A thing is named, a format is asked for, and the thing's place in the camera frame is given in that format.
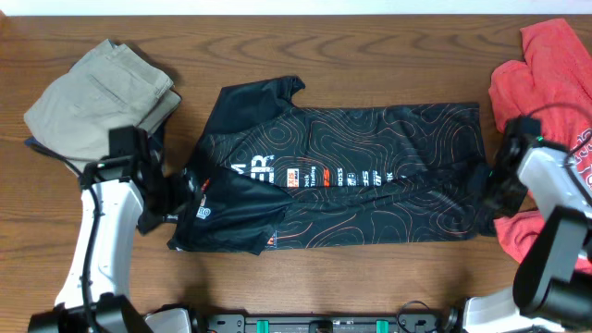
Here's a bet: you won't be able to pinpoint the black printed sports jersey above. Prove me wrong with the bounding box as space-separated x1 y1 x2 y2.
162 76 495 254

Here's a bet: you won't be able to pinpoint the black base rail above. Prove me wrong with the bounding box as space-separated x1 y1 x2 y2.
199 311 463 333

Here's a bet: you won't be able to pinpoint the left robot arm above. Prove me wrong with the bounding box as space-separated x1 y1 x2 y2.
28 126 202 332

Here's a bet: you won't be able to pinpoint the folded navy garment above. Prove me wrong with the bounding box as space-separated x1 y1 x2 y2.
25 125 165 164

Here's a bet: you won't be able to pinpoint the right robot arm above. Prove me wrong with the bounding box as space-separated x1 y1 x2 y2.
445 117 591 332

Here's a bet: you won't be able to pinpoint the folded khaki trousers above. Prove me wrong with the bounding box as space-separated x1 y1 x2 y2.
24 40 181 171

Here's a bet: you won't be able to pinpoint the red t-shirt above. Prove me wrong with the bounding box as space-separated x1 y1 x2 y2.
487 18 592 274

